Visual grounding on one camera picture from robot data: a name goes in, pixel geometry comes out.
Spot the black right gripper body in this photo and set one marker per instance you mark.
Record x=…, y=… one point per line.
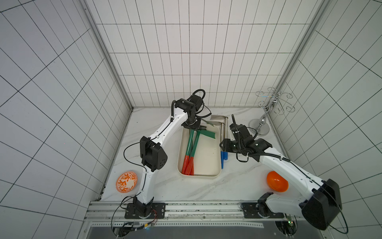
x=226, y=145

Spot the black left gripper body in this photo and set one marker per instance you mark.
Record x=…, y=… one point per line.
x=192, y=122

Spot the green hoe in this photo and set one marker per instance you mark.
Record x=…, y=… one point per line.
x=188, y=149
x=197, y=146

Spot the grey speckled hoe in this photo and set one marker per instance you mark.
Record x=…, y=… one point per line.
x=192, y=169

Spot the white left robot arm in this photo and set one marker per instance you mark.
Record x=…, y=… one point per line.
x=154, y=156

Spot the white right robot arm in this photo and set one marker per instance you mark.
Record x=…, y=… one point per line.
x=319, y=201

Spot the cream plastic storage box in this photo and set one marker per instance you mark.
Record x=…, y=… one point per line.
x=207, y=162

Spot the chrome cup rack stand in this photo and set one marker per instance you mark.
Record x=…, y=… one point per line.
x=272, y=101

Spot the orange plastic bowl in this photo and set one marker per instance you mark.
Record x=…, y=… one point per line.
x=276, y=182

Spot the orange patterned white bowl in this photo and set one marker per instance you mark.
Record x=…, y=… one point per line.
x=126, y=182

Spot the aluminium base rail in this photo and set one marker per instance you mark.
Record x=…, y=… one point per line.
x=184, y=214

